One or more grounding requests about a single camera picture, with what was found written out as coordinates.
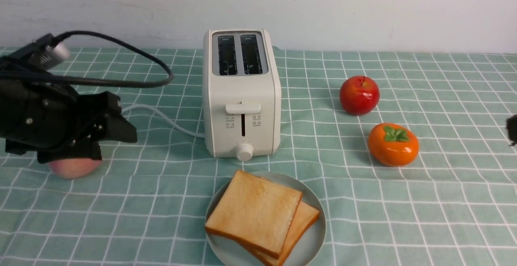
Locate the white two-slot toaster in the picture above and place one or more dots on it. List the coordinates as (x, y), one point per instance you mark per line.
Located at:
(242, 94)

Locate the red apple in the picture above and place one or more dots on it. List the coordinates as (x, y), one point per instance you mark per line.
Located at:
(359, 95)

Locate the toast slice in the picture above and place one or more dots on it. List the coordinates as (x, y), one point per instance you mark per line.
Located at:
(304, 217)
(256, 212)

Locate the pink yellow peach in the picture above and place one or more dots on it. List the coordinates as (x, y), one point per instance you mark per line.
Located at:
(74, 168)

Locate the orange persimmon with green leaf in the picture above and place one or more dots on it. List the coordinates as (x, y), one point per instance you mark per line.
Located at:
(393, 145)

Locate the green checkered tablecloth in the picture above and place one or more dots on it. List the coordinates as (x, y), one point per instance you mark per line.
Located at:
(455, 205)

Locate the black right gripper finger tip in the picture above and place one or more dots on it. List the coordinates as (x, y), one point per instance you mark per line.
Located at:
(511, 130)

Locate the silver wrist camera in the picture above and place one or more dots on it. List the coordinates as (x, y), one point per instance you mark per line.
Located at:
(45, 52)

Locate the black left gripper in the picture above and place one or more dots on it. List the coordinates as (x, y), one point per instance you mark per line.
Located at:
(57, 123)

